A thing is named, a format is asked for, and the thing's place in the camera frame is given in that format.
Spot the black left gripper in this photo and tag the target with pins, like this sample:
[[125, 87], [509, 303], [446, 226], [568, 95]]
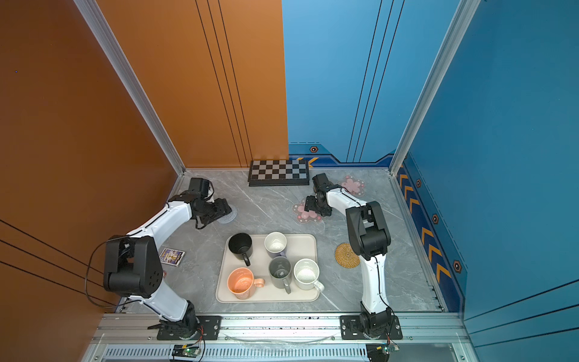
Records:
[[223, 209]]

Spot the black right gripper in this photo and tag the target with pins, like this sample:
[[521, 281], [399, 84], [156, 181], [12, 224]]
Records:
[[309, 206]]

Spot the light blue woven coaster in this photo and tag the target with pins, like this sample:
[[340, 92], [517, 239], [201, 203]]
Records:
[[228, 218]]

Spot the pink flower coaster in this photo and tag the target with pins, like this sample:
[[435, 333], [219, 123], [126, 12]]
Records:
[[353, 185], [304, 216]]

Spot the tan rattan round coaster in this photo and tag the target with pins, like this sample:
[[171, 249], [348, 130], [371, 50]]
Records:
[[345, 256]]

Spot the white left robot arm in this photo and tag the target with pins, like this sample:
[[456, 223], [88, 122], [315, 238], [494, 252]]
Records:
[[133, 267]]

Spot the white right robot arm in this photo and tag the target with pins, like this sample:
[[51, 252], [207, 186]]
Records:
[[369, 238]]

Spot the beige serving tray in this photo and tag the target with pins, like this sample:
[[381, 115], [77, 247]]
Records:
[[299, 246]]

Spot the black mug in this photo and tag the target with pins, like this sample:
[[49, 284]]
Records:
[[241, 245]]

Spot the white lavender mug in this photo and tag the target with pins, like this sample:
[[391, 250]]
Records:
[[275, 244]]

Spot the black white chessboard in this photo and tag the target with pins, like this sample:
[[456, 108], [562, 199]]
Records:
[[291, 172]]

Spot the purple playing card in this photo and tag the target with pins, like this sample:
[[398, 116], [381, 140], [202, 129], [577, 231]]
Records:
[[173, 257]]

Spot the grey mug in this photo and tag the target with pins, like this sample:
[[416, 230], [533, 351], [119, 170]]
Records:
[[280, 271]]

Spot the orange pink mug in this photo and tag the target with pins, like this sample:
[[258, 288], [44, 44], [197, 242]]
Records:
[[243, 284]]

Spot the green circuit board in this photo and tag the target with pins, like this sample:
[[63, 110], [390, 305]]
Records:
[[185, 352]]

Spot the small right circuit board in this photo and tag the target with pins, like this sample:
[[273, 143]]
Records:
[[380, 352]]

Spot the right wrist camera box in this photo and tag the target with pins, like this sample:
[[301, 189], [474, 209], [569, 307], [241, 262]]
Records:
[[323, 184]]

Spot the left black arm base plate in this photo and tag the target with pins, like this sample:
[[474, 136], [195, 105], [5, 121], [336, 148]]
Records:
[[207, 328]]

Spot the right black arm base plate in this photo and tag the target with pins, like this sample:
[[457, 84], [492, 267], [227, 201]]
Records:
[[361, 327]]

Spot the aluminium front rail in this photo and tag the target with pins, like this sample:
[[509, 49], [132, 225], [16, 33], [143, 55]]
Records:
[[300, 336]]

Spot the aluminium left corner post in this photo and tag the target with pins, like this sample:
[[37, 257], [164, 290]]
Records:
[[96, 21]]

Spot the aluminium corner post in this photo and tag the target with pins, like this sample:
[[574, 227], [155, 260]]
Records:
[[452, 40], [96, 21]]

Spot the aluminium right corner post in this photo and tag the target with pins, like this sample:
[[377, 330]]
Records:
[[452, 40]]

